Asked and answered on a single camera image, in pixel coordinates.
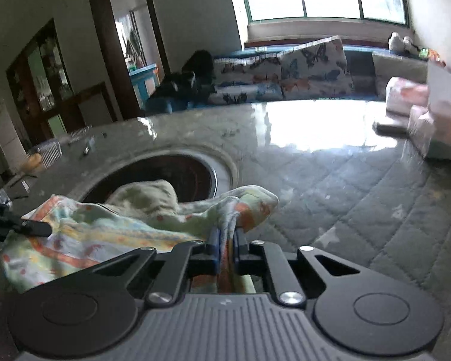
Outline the colourful patterned baby garment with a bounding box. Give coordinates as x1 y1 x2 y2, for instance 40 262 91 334
0 180 279 293

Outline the black clothes pile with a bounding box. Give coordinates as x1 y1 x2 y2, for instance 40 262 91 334
150 50 215 103

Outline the dark wooden chair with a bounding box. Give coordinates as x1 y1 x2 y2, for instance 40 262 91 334
59 82 118 133

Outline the round recessed table stove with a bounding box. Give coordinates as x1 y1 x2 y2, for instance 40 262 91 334
69 149 234 203

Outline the flat grey book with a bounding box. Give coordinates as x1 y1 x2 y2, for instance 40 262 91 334
372 120 407 137

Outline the blue white cabinet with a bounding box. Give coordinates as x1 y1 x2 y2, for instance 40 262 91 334
129 63 159 110

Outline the pink tissue pack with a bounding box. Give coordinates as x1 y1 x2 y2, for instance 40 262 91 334
385 77 430 116

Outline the pink white tissue box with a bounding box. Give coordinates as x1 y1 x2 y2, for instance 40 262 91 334
407 62 451 161

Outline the butterfly pillow right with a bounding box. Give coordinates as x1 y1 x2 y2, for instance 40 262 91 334
277 36 354 100

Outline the butterfly pillow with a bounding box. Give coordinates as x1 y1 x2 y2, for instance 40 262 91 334
277 36 354 100
207 56 284 105

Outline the grey plain cushion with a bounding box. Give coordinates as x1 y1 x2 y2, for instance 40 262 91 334
372 51 428 100

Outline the blue bench cushion mat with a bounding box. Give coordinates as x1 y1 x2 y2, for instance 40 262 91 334
146 43 429 113

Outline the butterfly pillow left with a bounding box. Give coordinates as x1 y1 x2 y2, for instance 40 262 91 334
207 56 284 105

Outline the white plush toy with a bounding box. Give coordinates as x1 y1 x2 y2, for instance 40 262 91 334
388 32 419 55

